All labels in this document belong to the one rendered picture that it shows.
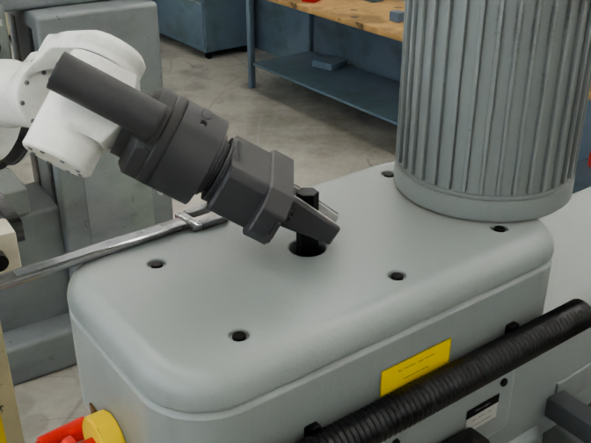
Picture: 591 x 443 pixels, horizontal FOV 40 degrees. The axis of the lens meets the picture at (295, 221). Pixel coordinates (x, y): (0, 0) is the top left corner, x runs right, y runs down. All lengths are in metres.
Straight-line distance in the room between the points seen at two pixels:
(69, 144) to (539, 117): 0.45
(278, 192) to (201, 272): 0.11
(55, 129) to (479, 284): 0.41
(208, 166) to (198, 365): 0.18
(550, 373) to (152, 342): 0.53
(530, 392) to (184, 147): 0.53
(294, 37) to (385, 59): 1.32
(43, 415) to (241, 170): 2.98
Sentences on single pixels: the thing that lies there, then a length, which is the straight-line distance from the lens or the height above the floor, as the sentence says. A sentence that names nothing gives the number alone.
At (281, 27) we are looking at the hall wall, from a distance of 8.21.
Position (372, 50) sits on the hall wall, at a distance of 7.18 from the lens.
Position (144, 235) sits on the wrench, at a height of 1.90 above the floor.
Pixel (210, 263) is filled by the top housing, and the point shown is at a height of 1.89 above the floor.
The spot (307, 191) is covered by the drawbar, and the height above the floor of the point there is 1.95.
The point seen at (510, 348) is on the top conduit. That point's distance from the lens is 0.83.
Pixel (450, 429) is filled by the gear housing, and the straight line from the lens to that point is 0.91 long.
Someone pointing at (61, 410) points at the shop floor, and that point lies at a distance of 3.65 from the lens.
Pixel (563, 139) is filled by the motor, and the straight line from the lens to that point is 0.87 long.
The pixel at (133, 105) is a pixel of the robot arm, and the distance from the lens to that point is 0.69.
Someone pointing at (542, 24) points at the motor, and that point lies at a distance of 0.81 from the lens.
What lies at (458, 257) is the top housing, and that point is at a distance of 0.80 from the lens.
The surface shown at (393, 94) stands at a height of 0.23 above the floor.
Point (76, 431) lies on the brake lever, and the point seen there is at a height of 1.71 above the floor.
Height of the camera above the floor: 2.28
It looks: 27 degrees down
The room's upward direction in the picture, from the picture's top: straight up
